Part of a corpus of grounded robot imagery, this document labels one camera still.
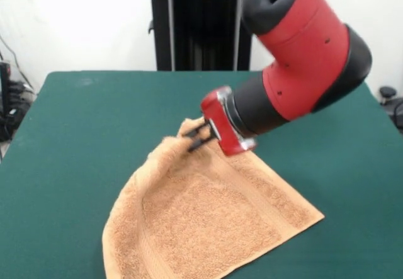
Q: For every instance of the black office chair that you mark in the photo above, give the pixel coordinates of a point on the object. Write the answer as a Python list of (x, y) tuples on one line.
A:
[(392, 102)]

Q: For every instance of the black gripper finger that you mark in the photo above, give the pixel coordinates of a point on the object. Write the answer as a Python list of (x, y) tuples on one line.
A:
[(201, 142), (196, 130)]

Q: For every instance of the black electronics box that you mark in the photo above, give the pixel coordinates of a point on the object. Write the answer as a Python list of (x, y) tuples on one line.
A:
[(5, 87)]

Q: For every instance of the dark green tablecloth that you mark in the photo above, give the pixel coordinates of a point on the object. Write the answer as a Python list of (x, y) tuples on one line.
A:
[(78, 165)]

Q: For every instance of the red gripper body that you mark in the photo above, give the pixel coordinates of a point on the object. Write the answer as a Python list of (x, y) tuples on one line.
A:
[(220, 121)]

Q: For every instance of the orange terry towel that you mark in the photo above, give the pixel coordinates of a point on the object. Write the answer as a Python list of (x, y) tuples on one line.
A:
[(204, 222)]

